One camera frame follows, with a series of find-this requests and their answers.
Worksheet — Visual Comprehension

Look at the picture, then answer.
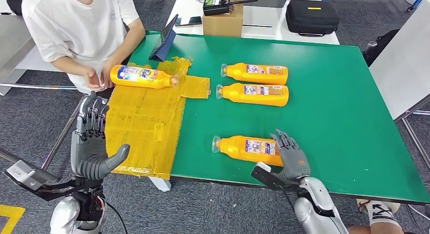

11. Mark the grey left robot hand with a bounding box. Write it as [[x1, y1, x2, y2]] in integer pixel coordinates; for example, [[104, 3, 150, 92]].
[[70, 91, 131, 180]]

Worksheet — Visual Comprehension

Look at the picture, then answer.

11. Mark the person's right hand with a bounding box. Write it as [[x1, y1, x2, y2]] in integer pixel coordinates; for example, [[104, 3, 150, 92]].
[[83, 66, 103, 92]]

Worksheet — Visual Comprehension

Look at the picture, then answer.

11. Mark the person's left hand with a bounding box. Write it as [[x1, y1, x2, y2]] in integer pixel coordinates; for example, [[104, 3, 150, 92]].
[[100, 60, 117, 88]]

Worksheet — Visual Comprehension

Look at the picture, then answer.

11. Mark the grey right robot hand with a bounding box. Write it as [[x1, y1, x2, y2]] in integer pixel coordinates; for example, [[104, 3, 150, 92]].
[[270, 128, 311, 185]]

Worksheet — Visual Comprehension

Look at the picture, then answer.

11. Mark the orange detergent bottle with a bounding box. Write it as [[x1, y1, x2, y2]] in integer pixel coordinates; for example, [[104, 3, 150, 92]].
[[220, 62, 289, 86], [110, 64, 181, 90], [211, 135, 284, 168], [216, 83, 290, 108]]

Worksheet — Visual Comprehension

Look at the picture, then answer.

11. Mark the person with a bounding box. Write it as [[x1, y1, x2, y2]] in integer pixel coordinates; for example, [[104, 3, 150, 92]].
[[347, 198, 402, 234], [21, 0, 146, 93]]

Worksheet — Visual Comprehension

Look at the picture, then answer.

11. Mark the yellow taped cardboard sheet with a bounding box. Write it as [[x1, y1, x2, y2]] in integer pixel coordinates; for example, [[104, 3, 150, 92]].
[[103, 56, 211, 181]]

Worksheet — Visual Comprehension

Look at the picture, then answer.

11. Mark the tablet in blue case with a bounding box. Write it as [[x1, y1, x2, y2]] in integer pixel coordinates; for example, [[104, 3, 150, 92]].
[[149, 14, 180, 62]]

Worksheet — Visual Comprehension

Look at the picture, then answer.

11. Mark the white table foot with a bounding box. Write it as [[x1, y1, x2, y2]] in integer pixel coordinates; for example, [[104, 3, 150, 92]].
[[149, 177, 172, 193]]

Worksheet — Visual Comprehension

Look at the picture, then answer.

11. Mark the white table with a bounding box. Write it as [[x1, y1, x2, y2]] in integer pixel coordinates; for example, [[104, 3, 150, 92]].
[[166, 0, 341, 46]]

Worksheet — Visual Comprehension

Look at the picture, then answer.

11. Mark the black carrying case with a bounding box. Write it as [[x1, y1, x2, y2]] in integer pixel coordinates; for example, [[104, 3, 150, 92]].
[[285, 0, 341, 37], [6, 0, 29, 15]]

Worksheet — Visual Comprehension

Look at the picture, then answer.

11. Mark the brown cardboard box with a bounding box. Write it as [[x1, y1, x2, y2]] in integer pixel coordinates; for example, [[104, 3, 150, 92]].
[[202, 0, 244, 38]]

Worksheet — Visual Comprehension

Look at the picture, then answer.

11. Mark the black remote controller with antennas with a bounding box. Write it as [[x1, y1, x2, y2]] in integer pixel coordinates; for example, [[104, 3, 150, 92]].
[[203, 0, 259, 17]]

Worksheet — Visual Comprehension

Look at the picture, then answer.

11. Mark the black backpack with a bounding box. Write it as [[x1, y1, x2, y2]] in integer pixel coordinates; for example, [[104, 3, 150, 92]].
[[362, 28, 401, 68]]

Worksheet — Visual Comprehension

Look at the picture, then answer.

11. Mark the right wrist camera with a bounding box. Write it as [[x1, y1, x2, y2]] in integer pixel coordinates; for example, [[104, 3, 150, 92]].
[[250, 161, 300, 193]]

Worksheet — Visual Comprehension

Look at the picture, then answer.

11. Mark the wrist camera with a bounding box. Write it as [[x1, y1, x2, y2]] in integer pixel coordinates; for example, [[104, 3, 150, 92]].
[[3, 159, 103, 202], [250, 161, 300, 193]]

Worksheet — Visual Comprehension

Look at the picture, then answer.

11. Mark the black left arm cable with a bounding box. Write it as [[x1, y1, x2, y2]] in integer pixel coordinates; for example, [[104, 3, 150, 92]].
[[104, 201, 129, 234]]

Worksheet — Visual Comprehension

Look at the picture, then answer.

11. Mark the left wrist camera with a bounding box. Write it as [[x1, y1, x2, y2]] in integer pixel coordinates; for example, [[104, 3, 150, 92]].
[[3, 159, 103, 202]]

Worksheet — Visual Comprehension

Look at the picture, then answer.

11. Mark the grey desk with metal frame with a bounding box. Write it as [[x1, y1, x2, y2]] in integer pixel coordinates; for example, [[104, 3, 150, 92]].
[[0, 14, 90, 184]]

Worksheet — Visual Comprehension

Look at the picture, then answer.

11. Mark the white desk with metal frame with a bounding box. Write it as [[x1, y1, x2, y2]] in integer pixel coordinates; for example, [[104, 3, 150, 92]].
[[369, 0, 430, 173]]

